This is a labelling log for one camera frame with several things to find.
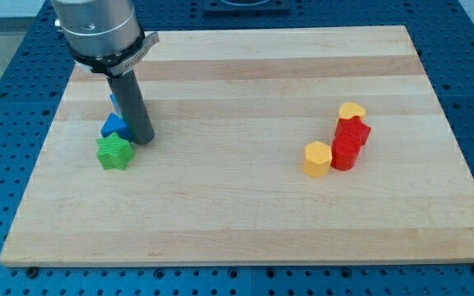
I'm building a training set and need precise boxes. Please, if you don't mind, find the green star block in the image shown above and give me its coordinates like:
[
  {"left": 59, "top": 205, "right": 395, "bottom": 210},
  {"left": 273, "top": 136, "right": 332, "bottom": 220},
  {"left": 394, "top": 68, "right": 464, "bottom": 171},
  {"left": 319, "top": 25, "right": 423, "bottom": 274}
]
[{"left": 96, "top": 132, "right": 134, "bottom": 171}]

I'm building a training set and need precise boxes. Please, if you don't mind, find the red star block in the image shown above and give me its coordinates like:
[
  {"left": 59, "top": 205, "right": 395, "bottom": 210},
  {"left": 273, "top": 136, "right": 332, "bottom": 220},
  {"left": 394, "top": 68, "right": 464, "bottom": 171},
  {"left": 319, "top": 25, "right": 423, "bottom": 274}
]
[{"left": 334, "top": 116, "right": 372, "bottom": 146}]

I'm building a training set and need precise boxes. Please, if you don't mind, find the yellow heart block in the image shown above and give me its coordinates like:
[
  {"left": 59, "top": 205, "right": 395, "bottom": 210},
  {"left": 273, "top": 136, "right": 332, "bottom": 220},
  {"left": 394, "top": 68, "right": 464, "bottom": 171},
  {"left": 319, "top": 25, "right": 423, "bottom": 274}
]
[{"left": 338, "top": 102, "right": 366, "bottom": 120}]

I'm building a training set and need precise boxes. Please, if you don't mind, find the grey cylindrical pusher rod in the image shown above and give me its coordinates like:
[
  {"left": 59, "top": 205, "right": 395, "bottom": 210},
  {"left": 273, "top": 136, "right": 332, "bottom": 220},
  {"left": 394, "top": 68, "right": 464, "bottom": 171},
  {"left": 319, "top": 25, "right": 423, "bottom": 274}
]
[{"left": 107, "top": 71, "right": 155, "bottom": 145}]

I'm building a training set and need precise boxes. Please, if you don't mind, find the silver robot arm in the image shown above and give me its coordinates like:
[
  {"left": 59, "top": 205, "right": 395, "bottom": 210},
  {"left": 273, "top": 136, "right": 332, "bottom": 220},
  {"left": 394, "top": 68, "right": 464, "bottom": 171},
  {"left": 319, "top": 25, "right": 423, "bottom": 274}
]
[{"left": 51, "top": 0, "right": 159, "bottom": 77}]

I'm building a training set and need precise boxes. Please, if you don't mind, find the yellow hexagon block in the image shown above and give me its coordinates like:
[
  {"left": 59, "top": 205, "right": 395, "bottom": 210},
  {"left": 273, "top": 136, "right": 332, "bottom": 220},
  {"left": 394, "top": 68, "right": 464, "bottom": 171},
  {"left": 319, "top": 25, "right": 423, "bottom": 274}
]
[{"left": 302, "top": 141, "right": 332, "bottom": 178}]

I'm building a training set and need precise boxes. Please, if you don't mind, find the blue triangle block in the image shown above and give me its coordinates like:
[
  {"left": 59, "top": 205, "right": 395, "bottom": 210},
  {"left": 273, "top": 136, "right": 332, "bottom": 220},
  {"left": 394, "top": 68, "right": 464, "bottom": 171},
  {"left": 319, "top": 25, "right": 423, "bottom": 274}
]
[{"left": 100, "top": 113, "right": 132, "bottom": 141}]

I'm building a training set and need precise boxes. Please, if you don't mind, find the red cylinder block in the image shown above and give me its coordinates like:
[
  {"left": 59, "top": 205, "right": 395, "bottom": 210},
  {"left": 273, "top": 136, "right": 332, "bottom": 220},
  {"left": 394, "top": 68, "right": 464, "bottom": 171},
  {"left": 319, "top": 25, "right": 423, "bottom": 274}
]
[{"left": 332, "top": 135, "right": 361, "bottom": 171}]

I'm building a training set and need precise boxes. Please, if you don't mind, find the wooden board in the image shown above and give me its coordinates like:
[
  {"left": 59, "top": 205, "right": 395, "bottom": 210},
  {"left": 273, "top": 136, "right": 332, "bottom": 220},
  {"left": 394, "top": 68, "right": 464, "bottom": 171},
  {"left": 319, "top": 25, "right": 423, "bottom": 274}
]
[{"left": 0, "top": 25, "right": 474, "bottom": 267}]

